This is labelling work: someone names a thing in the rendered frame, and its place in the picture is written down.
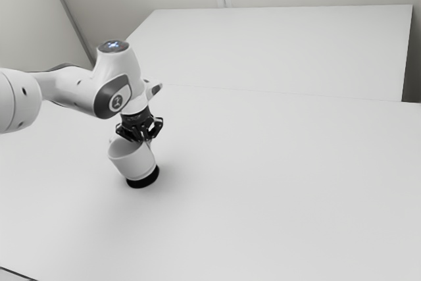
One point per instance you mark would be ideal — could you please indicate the white mug with black base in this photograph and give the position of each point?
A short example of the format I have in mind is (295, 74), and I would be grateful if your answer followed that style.
(133, 161)

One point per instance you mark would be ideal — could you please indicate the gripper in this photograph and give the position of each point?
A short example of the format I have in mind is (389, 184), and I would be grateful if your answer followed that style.
(138, 126)

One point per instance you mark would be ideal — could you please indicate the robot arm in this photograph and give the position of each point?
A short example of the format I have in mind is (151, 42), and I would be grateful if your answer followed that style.
(112, 73)

